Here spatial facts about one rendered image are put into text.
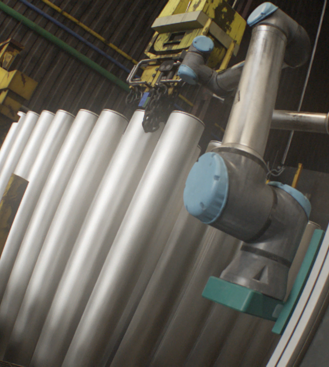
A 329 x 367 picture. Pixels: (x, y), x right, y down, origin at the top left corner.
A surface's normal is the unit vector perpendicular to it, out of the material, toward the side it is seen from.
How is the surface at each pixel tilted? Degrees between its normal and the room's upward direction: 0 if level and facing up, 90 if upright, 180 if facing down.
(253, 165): 81
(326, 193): 90
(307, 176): 90
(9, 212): 90
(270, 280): 70
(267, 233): 125
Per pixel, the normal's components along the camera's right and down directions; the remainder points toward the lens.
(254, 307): 0.58, 0.11
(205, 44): 0.18, -0.19
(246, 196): 0.41, -0.07
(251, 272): -0.23, -0.61
